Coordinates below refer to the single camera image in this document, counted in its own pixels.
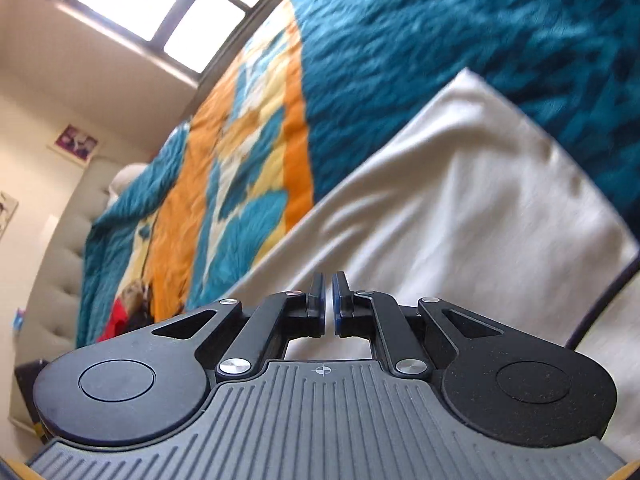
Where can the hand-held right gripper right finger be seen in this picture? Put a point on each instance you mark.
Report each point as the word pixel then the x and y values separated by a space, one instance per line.
pixel 338 301

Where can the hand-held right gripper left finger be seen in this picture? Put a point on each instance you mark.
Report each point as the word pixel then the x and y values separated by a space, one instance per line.
pixel 324 301

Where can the beige hoodie with script print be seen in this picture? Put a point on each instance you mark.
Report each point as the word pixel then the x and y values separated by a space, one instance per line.
pixel 450 210

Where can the red cloth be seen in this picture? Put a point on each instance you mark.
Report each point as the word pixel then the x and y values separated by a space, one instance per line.
pixel 114 322

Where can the beige pillow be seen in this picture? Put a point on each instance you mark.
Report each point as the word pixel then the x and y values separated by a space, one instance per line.
pixel 127 180

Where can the beige tufted headboard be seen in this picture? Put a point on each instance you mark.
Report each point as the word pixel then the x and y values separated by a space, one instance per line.
pixel 65 270

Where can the teal and orange printed blanket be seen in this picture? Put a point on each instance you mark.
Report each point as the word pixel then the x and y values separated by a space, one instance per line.
pixel 400 35

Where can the small blue object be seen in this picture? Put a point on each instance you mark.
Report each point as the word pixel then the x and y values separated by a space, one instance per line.
pixel 19 320

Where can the purple wall picture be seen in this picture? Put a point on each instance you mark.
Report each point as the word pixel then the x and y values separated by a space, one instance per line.
pixel 75 142

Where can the pale wall picture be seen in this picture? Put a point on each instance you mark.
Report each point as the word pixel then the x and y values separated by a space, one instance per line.
pixel 7 215

